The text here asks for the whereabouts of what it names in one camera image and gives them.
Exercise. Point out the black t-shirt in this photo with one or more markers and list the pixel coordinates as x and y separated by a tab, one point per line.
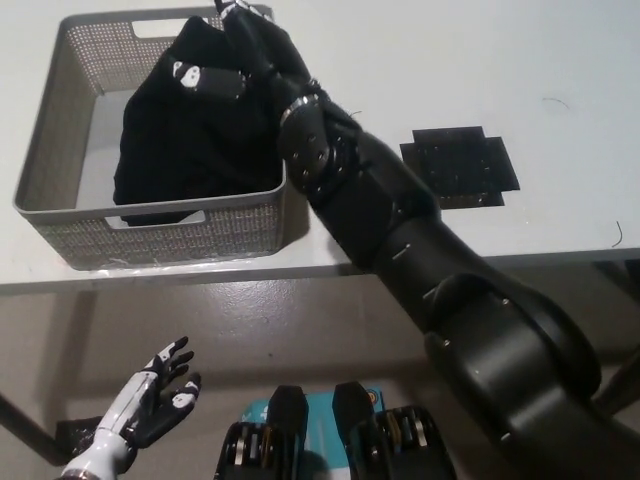
200	150

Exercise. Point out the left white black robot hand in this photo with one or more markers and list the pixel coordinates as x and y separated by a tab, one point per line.
150	405

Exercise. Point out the black floor tape patch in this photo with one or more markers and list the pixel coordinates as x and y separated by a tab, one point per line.
80	432

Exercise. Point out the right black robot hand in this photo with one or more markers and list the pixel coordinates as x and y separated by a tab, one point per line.
260	50

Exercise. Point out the grey perforated plastic basket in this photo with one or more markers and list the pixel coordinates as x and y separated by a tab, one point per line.
55	150

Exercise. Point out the black table tape patch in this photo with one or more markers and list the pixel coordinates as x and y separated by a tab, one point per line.
457	165

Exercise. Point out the black ribbed robot body block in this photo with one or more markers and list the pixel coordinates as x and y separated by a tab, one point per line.
395	440
285	430

